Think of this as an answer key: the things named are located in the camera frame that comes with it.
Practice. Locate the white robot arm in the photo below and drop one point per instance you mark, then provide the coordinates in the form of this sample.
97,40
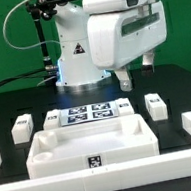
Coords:
77,70

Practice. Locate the white desk top tray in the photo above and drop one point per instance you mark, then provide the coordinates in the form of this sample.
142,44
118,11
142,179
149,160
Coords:
90,145

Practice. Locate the fiducial marker sheet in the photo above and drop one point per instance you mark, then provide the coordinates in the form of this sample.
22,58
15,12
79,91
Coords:
88,113

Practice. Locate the white front fence bar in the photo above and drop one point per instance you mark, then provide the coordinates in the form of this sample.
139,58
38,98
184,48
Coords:
113,177

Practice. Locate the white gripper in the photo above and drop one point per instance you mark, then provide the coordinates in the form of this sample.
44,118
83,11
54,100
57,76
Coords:
116,39

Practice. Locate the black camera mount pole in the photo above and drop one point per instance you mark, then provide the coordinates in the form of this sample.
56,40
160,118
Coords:
41,32

